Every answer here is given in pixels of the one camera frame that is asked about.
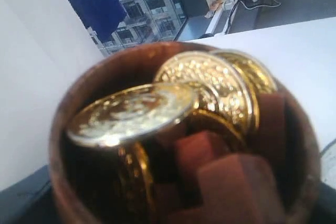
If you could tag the brown wooden cup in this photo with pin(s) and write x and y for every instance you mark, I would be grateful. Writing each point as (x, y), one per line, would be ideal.
(79, 177)

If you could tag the gold coin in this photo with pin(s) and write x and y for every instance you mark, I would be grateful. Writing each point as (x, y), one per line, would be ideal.
(257, 74)
(223, 88)
(132, 114)

